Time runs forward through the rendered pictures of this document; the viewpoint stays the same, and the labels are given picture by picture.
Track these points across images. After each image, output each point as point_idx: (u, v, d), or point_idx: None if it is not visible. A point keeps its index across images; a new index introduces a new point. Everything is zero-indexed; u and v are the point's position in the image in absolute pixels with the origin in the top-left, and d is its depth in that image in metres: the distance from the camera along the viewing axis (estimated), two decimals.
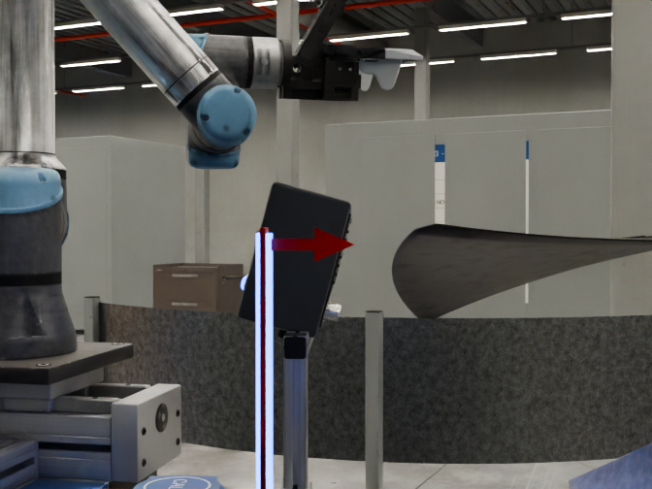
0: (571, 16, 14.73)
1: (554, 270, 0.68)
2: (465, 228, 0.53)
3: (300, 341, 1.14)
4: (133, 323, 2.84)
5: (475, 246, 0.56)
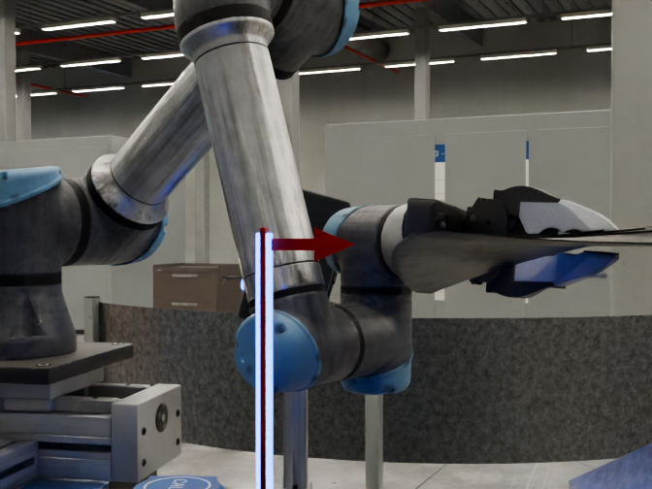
0: (571, 16, 14.73)
1: (553, 252, 0.69)
2: (466, 233, 0.53)
3: None
4: (133, 323, 2.84)
5: (475, 244, 0.56)
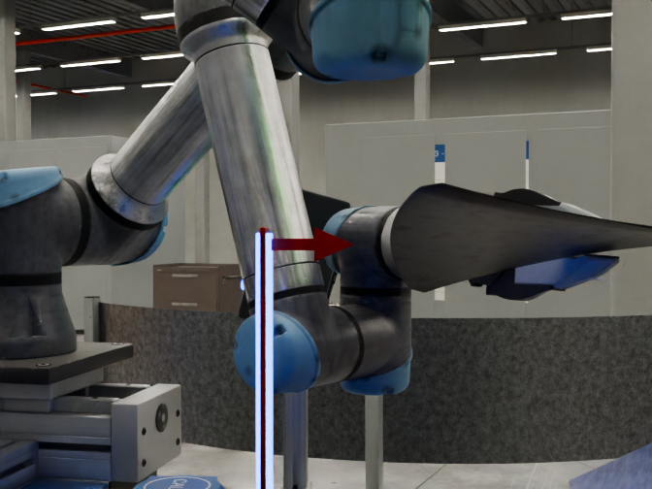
0: (571, 16, 14.73)
1: (551, 254, 0.68)
2: (470, 191, 0.53)
3: None
4: (133, 323, 2.84)
5: (477, 213, 0.56)
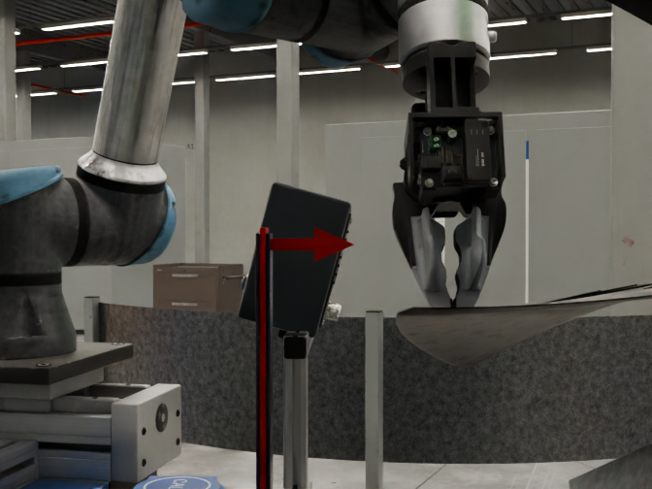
0: (571, 16, 14.73)
1: (570, 316, 0.73)
2: (440, 308, 0.59)
3: (300, 341, 1.14)
4: (133, 323, 2.84)
5: (462, 317, 0.62)
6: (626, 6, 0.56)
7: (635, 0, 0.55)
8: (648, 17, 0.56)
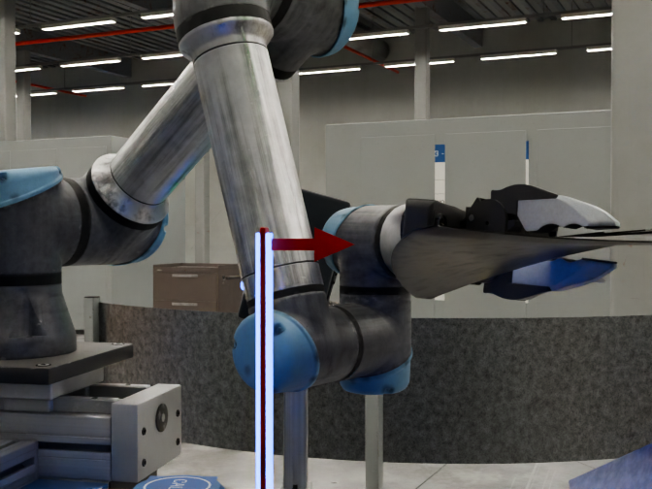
0: (571, 16, 14.73)
1: None
2: None
3: None
4: (133, 323, 2.84)
5: None
6: (520, 267, 0.71)
7: (518, 266, 0.71)
8: (540, 261, 0.71)
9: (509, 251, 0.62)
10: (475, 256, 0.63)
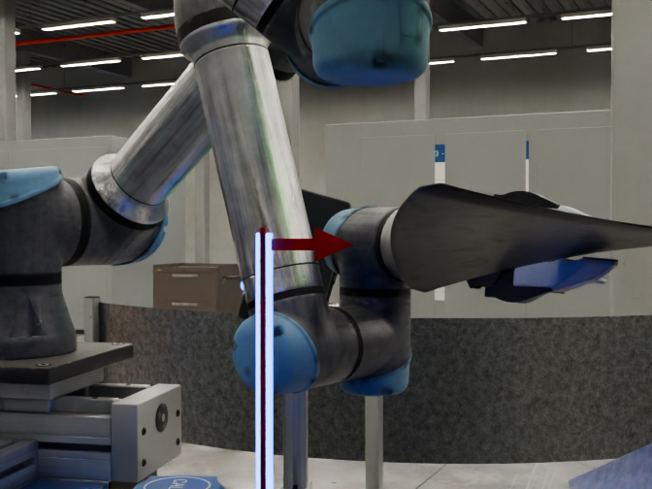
0: (571, 16, 14.73)
1: None
2: None
3: None
4: (133, 323, 2.84)
5: None
6: (518, 266, 0.71)
7: (516, 264, 0.70)
8: (538, 262, 0.71)
9: (509, 235, 0.62)
10: (474, 239, 0.63)
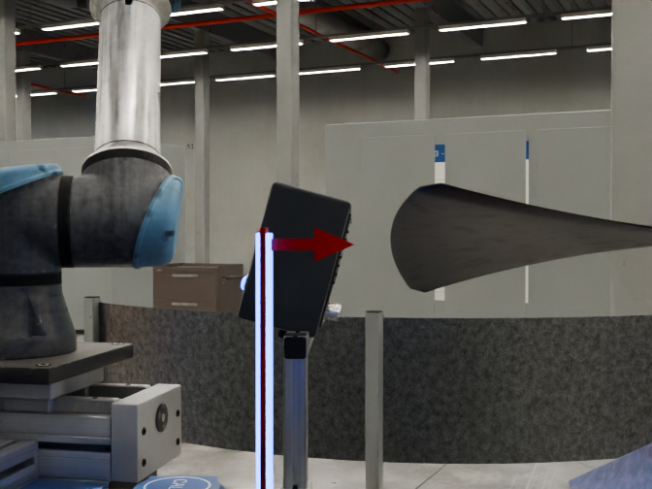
0: (571, 16, 14.73)
1: None
2: None
3: (300, 341, 1.14)
4: (133, 323, 2.84)
5: None
6: (518, 266, 0.71)
7: (516, 264, 0.70)
8: (538, 262, 0.71)
9: (509, 235, 0.62)
10: (474, 239, 0.63)
